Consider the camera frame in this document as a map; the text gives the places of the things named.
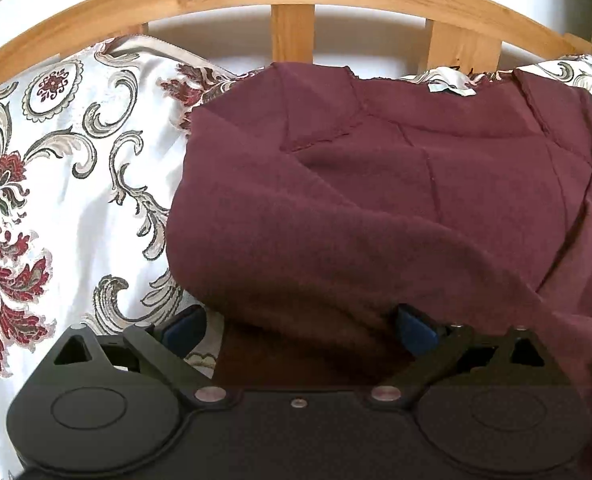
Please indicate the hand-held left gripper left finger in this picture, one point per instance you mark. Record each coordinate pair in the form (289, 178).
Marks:
(186, 326)

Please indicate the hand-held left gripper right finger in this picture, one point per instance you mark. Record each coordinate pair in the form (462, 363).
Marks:
(418, 334)

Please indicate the maroon long-sleeved shirt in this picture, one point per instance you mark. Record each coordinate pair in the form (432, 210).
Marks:
(351, 200)

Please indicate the floral satin blanket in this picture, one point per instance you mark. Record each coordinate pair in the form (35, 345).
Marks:
(66, 170)

